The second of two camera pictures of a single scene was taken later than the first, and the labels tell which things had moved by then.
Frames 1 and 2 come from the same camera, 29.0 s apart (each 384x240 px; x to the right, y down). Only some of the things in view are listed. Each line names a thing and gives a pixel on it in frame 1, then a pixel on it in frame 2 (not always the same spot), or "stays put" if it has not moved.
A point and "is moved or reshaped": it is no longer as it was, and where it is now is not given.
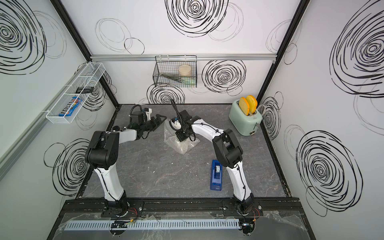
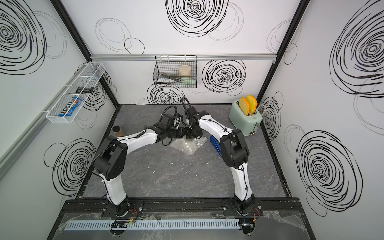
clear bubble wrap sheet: x=171 y=139 is moved or reshaped
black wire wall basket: x=175 y=71 stays put
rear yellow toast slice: x=252 y=104 stays put
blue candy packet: x=73 y=106 stays put
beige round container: x=185 y=70 stays put
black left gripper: x=158 y=121 to x=180 y=134
